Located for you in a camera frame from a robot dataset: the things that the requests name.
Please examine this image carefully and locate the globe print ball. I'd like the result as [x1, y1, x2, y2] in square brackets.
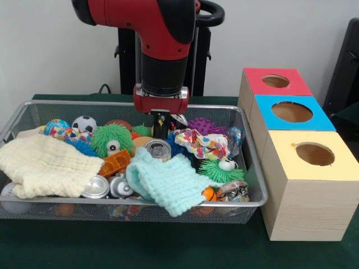
[44, 119, 71, 137]

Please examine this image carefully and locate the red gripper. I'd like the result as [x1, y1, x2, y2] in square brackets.
[133, 83, 190, 140]

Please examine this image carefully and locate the large green puffer toy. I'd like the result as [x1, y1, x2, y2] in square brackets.
[90, 124, 135, 158]

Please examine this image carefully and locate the dark green table cloth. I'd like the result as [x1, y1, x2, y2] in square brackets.
[0, 94, 359, 269]

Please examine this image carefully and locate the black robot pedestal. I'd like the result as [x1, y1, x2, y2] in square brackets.
[114, 0, 225, 96]

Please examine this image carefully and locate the dark green side cloth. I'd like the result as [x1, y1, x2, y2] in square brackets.
[329, 100, 359, 160]

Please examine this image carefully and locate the small green puffer toy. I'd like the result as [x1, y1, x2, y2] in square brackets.
[198, 159, 245, 182]

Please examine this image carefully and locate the black and white soccer ball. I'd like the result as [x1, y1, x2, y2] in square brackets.
[71, 115, 98, 133]

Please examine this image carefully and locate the wooden box with three holes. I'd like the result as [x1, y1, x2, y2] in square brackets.
[237, 67, 359, 242]

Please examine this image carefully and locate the small orange basketball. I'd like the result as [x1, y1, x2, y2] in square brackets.
[201, 187, 218, 202]

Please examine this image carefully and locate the orange plastic toy crate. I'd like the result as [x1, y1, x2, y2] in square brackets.
[98, 149, 132, 177]

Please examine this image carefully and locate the clear plastic packet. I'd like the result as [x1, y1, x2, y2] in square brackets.
[226, 126, 245, 157]

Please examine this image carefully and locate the silver wire mesh bin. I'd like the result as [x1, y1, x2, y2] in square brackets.
[0, 100, 269, 225]

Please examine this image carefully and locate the cream knitted cloth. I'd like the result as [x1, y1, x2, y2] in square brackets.
[0, 133, 105, 199]

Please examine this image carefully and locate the black upright panel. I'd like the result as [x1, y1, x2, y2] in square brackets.
[322, 18, 359, 114]

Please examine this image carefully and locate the mint green knitted cloth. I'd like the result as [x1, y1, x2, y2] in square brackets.
[125, 147, 222, 218]

